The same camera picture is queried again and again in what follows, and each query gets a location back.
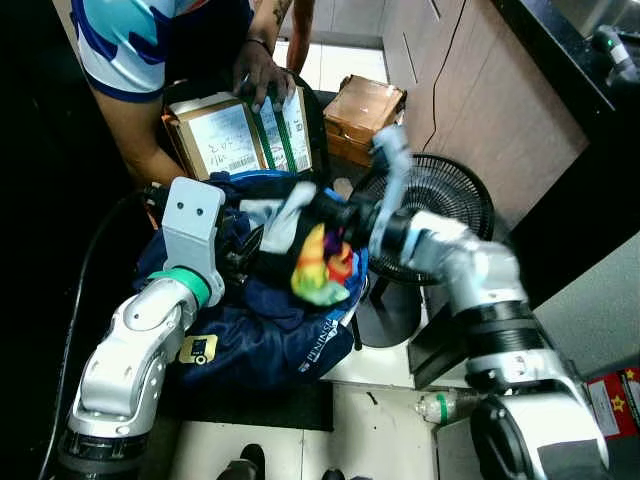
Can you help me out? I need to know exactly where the rainbow coloured cloth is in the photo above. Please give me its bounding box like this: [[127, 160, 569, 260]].
[[290, 224, 357, 307]]

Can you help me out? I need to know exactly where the faucet with green light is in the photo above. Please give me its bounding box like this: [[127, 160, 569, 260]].
[[590, 25, 640, 89]]

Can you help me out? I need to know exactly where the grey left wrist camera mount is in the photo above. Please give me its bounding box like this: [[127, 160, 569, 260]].
[[160, 177, 227, 283]]

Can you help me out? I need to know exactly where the thin black wire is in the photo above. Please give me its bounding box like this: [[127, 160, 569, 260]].
[[430, 0, 471, 153]]

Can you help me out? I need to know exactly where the person's hand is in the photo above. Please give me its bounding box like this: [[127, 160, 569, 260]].
[[232, 40, 297, 111]]

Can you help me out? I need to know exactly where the black floor fan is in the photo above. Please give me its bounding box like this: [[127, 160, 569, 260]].
[[350, 152, 496, 349]]

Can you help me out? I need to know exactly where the clear plastic bottle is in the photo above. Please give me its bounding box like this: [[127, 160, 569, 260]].
[[415, 388, 493, 427]]

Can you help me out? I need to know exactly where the small brown cardboard box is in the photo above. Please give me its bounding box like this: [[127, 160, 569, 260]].
[[322, 74, 407, 167]]

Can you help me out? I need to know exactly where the wooden cabinet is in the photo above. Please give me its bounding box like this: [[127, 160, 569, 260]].
[[378, 0, 593, 233]]

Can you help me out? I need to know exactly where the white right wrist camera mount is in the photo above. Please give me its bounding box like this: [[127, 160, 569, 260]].
[[367, 124, 414, 251]]

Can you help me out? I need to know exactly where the person's torso in patterned shirt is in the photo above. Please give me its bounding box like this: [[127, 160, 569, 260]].
[[68, 0, 256, 104]]

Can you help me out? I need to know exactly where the red star sticker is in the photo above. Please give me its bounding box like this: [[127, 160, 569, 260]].
[[586, 366, 640, 441]]

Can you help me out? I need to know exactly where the white cloth piece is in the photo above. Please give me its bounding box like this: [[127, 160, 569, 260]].
[[262, 182, 319, 255]]

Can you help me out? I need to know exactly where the labelled cardboard box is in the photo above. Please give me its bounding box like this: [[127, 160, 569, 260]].
[[162, 85, 313, 183]]

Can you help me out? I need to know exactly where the black robot foot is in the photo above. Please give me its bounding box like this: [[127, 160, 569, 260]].
[[215, 443, 267, 480]]

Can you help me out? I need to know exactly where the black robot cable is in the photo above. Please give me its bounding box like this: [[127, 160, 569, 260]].
[[38, 188, 153, 480]]

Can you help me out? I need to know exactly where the navy blue garment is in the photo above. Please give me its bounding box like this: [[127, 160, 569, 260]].
[[133, 172, 369, 391]]

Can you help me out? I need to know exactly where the black countertop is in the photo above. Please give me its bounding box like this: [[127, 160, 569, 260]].
[[488, 0, 640, 313]]

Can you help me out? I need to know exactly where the grey washing machine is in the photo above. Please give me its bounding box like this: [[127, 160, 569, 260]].
[[585, 360, 640, 480]]

